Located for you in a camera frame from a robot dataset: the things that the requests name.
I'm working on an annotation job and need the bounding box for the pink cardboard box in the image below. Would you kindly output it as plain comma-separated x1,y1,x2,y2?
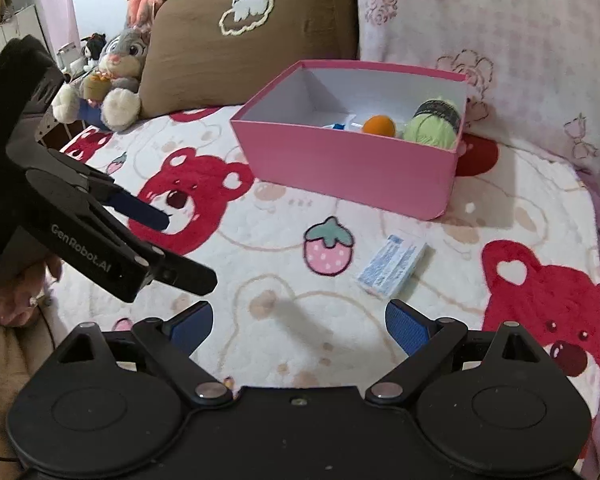
229,59,469,222

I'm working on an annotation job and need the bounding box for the brown pillow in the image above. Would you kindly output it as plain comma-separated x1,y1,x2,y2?
139,0,361,117

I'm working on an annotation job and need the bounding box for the pink floral pillow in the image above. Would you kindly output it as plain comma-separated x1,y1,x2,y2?
345,0,600,196

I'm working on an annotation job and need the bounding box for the green yarn ball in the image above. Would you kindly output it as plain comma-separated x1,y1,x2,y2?
402,97,464,151

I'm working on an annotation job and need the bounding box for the bear printed blanket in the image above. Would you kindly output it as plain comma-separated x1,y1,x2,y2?
57,105,600,480

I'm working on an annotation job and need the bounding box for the grey bunny plush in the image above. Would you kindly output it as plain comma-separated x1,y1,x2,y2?
51,0,155,132

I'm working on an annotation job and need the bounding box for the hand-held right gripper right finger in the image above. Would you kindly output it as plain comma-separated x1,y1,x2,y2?
365,299,548,406

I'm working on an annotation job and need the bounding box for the black and white plush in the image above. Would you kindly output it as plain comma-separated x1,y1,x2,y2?
81,32,108,73

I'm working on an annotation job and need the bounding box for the person's left hand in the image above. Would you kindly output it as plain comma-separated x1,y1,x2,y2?
0,254,63,329

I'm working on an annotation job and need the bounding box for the orange makeup sponge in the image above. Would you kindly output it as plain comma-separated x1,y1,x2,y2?
362,114,398,137

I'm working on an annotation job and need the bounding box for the beige fleece blanket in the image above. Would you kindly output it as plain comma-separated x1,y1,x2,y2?
0,327,66,480

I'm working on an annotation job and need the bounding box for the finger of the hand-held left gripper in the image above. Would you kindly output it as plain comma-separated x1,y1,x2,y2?
140,245,218,296
105,182,169,231

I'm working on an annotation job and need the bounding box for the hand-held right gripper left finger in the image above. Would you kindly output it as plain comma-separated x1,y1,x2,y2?
55,301,235,408

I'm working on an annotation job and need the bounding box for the white storage cabinet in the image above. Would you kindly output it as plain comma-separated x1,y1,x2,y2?
0,4,48,81

